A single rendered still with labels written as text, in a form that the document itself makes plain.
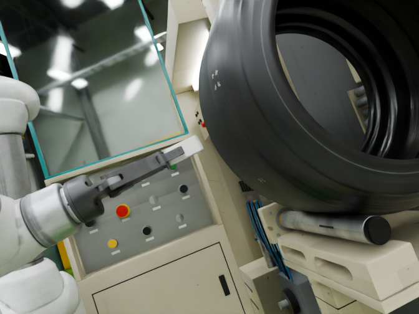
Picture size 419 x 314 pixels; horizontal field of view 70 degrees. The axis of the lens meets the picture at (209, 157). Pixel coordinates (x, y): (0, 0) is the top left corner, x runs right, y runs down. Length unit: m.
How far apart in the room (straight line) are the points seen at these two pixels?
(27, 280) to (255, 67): 0.80
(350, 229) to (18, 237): 0.51
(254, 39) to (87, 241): 0.94
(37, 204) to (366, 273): 0.51
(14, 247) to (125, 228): 0.71
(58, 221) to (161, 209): 0.71
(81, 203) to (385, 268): 0.47
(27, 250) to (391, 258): 0.55
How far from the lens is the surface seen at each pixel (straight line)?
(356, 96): 1.19
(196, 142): 0.54
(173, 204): 1.18
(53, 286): 1.01
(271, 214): 0.82
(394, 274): 0.57
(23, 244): 0.53
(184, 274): 1.16
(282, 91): 0.48
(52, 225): 0.51
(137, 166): 0.49
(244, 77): 0.49
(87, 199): 0.50
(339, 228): 0.59
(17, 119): 1.01
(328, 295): 0.98
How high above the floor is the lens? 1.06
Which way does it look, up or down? 5 degrees up
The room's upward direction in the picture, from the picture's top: 20 degrees counter-clockwise
